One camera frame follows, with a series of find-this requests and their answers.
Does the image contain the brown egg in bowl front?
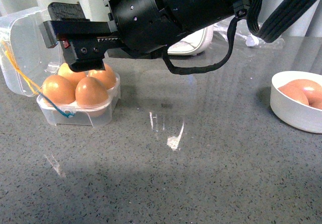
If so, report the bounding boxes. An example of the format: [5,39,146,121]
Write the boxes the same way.
[310,100,322,110]

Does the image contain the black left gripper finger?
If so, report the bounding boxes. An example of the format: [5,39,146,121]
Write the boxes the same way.
[58,38,121,72]

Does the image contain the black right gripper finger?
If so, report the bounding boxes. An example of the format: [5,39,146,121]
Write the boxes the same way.
[39,2,117,48]

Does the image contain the blue string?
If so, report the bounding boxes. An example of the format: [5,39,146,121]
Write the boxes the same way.
[40,93,75,118]

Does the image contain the clear plastic egg box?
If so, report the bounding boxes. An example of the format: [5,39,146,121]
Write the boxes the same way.
[1,7,121,127]

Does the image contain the brown egg in bowl back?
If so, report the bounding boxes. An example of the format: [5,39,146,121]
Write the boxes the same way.
[286,79,321,105]

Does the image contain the brown top egg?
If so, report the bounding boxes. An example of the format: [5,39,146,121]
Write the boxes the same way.
[88,63,116,90]

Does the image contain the brown egg box back left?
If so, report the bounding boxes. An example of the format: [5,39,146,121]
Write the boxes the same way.
[58,63,87,88]

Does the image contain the white round bowl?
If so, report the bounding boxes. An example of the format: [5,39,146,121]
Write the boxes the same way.
[270,71,321,134]

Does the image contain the black cable bundle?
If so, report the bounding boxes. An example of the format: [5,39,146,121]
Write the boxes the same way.
[162,0,322,74]

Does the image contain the brown egg box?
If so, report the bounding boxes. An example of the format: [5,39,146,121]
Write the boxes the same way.
[42,75,75,104]
[75,77,109,108]
[58,63,87,88]

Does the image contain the clear plastic bag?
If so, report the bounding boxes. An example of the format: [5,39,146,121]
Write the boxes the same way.
[213,17,285,49]

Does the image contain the brown egg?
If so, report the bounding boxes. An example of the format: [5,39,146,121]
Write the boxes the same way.
[310,100,322,110]
[278,85,309,106]
[286,79,321,105]
[88,63,116,90]

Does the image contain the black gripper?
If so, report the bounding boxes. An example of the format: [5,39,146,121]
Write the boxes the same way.
[103,0,190,58]

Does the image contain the brown egg box front right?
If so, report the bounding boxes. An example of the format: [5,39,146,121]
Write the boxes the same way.
[75,77,109,108]

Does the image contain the brown egg box front left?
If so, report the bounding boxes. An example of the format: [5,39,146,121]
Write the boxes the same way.
[42,75,75,104]

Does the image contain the white Joyoung soy milk maker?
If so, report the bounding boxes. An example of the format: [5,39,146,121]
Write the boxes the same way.
[168,25,213,56]

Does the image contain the brown egg in bowl left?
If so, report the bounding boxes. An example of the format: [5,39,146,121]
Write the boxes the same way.
[278,85,309,106]

